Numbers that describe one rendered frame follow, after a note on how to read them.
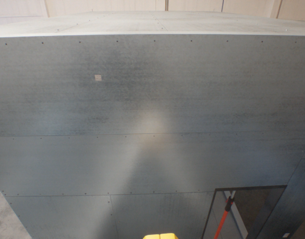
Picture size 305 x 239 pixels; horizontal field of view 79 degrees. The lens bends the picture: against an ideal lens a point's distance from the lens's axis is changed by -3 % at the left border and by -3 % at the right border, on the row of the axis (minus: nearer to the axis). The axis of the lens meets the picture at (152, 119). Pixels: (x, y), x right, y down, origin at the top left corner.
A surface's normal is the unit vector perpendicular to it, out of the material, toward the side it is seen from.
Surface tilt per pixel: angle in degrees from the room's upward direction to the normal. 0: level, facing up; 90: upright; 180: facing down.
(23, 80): 90
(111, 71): 90
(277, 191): 90
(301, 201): 90
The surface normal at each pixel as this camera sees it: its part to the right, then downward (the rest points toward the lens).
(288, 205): 0.04, 0.52
